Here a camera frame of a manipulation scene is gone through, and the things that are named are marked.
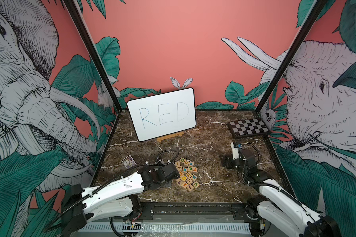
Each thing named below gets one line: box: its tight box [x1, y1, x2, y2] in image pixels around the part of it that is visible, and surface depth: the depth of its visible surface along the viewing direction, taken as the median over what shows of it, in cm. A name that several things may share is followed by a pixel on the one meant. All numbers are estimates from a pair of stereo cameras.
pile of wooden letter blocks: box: [174, 157, 200, 193], surface depth 85 cm
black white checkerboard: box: [227, 118, 270, 139], surface depth 109 cm
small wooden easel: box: [156, 131, 184, 143], surface depth 100 cm
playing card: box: [121, 154, 137, 170], surface depth 92 cm
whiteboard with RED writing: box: [126, 87, 197, 142], surface depth 92 cm
